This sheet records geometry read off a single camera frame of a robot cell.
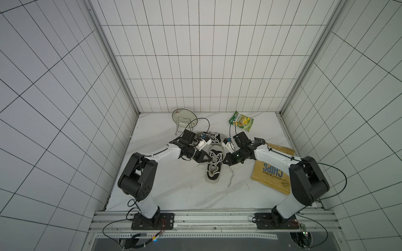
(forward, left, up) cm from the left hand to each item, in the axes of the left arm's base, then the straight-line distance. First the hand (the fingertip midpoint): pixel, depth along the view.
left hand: (207, 161), depth 84 cm
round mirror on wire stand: (+27, +14, +6) cm, 31 cm away
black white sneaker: (+8, -5, -4) cm, 10 cm away
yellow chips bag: (+12, -47, -6) cm, 49 cm away
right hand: (+1, -7, -3) cm, 8 cm away
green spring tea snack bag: (+36, -26, -7) cm, 45 cm away
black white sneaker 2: (+19, -5, -4) cm, 20 cm away
